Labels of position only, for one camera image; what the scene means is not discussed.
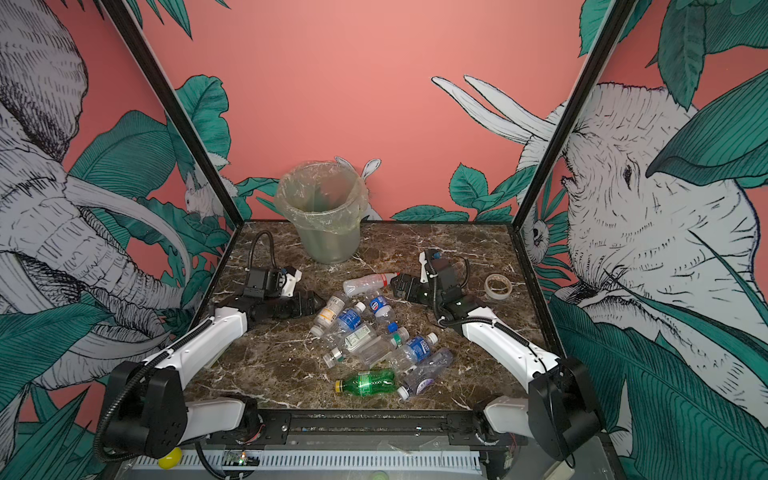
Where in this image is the clear bottle orange label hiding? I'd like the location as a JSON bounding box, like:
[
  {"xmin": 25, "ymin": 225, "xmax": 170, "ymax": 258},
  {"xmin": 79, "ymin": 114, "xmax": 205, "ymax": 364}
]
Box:
[{"xmin": 309, "ymin": 292, "xmax": 348, "ymax": 338}]

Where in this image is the clear bottle purple label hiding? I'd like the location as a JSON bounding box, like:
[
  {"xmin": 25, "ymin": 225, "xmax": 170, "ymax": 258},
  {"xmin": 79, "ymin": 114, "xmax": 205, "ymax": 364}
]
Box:
[{"xmin": 397, "ymin": 348, "xmax": 454, "ymax": 400}]

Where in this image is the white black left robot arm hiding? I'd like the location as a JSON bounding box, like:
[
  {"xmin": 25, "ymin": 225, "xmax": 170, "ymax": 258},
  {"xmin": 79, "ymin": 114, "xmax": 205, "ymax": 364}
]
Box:
[{"xmin": 93, "ymin": 289, "xmax": 326, "ymax": 463}]

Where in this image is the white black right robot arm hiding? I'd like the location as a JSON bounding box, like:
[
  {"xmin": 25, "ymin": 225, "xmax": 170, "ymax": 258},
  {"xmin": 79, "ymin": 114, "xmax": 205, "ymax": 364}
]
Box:
[{"xmin": 390, "ymin": 250, "xmax": 604, "ymax": 461}]

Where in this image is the clear plastic bin liner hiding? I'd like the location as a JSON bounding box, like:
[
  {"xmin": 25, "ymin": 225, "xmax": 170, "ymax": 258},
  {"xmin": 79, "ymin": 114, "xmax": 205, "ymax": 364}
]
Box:
[{"xmin": 274, "ymin": 161, "xmax": 369, "ymax": 234}]

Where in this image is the small bottle blue label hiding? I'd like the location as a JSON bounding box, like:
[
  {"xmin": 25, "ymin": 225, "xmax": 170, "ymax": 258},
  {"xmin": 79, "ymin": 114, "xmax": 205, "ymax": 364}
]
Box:
[{"xmin": 367, "ymin": 295, "xmax": 394, "ymax": 323}]

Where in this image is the clear bottle red cap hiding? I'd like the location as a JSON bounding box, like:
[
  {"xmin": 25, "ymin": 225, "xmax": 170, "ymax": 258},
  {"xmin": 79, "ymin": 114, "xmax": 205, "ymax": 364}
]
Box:
[{"xmin": 342, "ymin": 273, "xmax": 397, "ymax": 297}]

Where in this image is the clear bottle blue label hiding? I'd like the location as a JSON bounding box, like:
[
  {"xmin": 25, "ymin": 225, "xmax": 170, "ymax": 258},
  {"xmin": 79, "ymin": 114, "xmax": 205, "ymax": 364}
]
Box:
[
  {"xmin": 385, "ymin": 333, "xmax": 439, "ymax": 373},
  {"xmin": 324, "ymin": 302, "xmax": 366, "ymax": 345}
]

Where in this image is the roll of clear tape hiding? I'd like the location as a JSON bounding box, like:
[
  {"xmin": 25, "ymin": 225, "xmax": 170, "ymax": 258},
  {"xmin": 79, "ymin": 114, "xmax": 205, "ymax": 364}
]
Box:
[{"xmin": 484, "ymin": 274, "xmax": 514, "ymax": 301}]

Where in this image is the clear bottle blue label centre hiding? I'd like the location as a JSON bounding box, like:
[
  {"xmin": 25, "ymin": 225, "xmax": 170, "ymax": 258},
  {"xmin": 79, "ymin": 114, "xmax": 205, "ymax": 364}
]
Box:
[{"xmin": 385, "ymin": 333, "xmax": 439, "ymax": 373}]

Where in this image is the clear bottle green white label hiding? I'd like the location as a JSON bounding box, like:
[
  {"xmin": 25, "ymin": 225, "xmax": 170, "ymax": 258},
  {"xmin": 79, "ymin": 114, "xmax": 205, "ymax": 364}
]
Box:
[{"xmin": 323, "ymin": 325, "xmax": 377, "ymax": 369}]

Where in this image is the clear bottle green cap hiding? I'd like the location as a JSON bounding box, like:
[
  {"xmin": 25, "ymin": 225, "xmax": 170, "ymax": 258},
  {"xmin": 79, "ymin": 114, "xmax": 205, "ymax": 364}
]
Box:
[{"xmin": 354, "ymin": 327, "xmax": 410, "ymax": 368}]

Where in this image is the green bottle yellow cap front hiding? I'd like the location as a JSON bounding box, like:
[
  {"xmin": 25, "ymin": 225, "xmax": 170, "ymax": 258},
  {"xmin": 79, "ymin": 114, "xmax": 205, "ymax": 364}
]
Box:
[{"xmin": 334, "ymin": 369, "xmax": 397, "ymax": 397}]

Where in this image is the small circuit board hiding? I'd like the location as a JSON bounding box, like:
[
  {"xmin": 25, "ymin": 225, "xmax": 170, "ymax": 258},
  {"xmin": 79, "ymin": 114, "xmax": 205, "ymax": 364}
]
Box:
[{"xmin": 221, "ymin": 450, "xmax": 261, "ymax": 469}]

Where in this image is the yellow ball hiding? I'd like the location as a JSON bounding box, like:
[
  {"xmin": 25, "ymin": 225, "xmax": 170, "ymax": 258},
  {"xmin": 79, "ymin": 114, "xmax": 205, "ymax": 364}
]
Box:
[{"xmin": 157, "ymin": 447, "xmax": 183, "ymax": 470}]

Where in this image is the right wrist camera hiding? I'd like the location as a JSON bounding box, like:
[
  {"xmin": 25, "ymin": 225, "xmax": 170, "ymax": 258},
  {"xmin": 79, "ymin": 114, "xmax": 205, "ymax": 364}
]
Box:
[{"xmin": 419, "ymin": 249, "xmax": 441, "ymax": 284}]

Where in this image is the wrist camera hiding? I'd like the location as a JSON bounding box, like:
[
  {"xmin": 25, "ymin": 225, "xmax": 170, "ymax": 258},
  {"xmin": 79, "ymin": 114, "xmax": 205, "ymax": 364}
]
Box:
[
  {"xmin": 419, "ymin": 249, "xmax": 441, "ymax": 284},
  {"xmin": 243, "ymin": 267, "xmax": 302, "ymax": 299}
]

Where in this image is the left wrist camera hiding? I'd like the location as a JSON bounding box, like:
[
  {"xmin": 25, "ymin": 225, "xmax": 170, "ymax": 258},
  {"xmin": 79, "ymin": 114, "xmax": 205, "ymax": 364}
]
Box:
[{"xmin": 243, "ymin": 267, "xmax": 302, "ymax": 299}]

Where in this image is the black front rail frame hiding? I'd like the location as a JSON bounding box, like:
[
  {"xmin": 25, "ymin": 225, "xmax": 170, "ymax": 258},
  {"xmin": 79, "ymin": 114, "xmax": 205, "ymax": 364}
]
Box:
[{"xmin": 239, "ymin": 409, "xmax": 499, "ymax": 448}]

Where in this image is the white slotted cable duct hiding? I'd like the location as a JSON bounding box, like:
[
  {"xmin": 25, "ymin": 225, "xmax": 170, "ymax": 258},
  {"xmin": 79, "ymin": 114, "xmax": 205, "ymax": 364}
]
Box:
[{"xmin": 130, "ymin": 449, "xmax": 484, "ymax": 474}]

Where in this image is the black left corner post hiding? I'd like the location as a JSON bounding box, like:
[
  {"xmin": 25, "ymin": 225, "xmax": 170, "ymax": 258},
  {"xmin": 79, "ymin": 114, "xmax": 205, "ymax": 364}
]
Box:
[{"xmin": 101, "ymin": 0, "xmax": 244, "ymax": 228}]

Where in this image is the black corner post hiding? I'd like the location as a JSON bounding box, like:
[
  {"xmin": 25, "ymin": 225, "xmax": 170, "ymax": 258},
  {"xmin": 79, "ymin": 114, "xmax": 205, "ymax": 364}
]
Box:
[
  {"xmin": 101, "ymin": 0, "xmax": 244, "ymax": 228},
  {"xmin": 511, "ymin": 1, "xmax": 636, "ymax": 233}
]

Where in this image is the black right corner post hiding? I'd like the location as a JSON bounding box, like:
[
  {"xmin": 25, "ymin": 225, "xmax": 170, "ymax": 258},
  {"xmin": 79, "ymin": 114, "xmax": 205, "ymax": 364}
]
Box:
[{"xmin": 511, "ymin": 1, "xmax": 636, "ymax": 233}]

